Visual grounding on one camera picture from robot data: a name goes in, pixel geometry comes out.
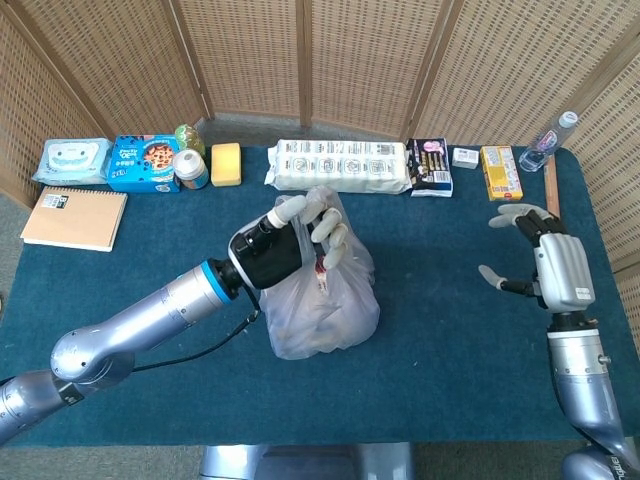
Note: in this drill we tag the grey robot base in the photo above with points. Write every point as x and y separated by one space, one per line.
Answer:
300 462

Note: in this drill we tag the yellow sponge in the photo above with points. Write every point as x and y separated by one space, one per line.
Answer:
226 165

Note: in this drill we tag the light blue wet wipes pack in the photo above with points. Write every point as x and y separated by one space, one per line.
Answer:
70 160

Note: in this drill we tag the wooden stick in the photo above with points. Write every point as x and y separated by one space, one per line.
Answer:
551 185

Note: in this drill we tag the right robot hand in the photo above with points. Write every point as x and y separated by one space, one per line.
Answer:
562 270

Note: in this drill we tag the small white box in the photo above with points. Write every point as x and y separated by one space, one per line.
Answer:
465 158

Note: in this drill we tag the glass jar white lid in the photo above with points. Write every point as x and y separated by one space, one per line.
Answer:
191 170

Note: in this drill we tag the blue cookie box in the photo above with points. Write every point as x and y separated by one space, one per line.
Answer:
140 165

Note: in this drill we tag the blue carpet table cover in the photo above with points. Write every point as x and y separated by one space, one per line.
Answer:
440 325

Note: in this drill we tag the clear water bottle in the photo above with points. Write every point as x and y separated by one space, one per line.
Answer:
545 142

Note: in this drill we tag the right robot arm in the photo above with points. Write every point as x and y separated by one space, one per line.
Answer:
580 380

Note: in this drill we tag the green plastic bottle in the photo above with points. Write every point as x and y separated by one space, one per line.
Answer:
190 137

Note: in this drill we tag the clear plastic shopping bag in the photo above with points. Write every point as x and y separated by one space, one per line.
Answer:
350 280

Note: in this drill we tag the black pink packet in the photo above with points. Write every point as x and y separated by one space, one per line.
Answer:
430 167

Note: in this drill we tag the wicker folding screen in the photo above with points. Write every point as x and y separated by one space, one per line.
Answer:
250 60

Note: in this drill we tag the white tissue pack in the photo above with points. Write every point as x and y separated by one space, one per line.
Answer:
325 330
340 167

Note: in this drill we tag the yellow box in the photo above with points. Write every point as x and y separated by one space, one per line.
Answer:
501 175

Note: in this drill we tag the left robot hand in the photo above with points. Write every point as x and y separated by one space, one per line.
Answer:
270 255

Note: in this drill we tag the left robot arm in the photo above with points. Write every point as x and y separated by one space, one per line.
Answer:
150 320

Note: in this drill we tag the brown spiral notebook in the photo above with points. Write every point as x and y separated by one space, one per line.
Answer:
75 220

